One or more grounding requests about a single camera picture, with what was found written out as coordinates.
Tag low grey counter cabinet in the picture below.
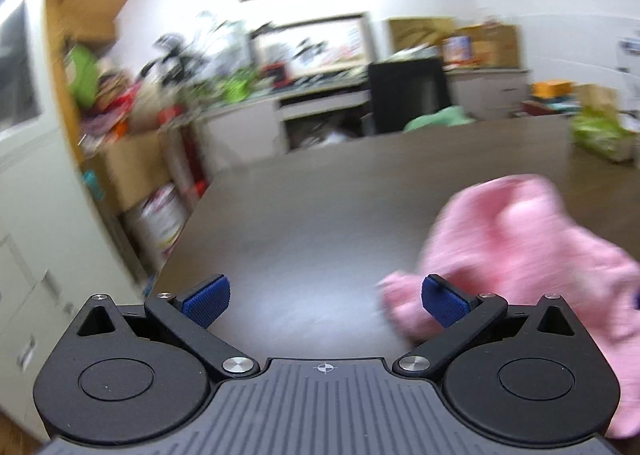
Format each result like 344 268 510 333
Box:
196 68 529 174

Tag pink terry towel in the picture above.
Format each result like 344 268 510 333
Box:
378 175 639 439

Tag framed calligraphy picture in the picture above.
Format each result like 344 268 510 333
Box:
252 13 376 80

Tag potted green plants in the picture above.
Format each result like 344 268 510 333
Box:
179 20 262 106

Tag grey filing cabinet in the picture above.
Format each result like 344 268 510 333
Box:
1 0 141 441

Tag white rice sack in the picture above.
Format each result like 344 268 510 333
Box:
127 183 190 271

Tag cardboard boxes on counter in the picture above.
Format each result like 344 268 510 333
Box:
387 18 522 68

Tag golf club bag stand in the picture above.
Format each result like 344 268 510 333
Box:
136 34 208 198

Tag black office chair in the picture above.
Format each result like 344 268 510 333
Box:
368 58 452 134

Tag large cardboard box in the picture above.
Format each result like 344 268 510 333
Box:
82 132 171 215

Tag red blender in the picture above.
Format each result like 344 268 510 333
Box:
262 61 291 88

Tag green cloth on chair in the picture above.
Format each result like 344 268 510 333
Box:
404 105 475 132

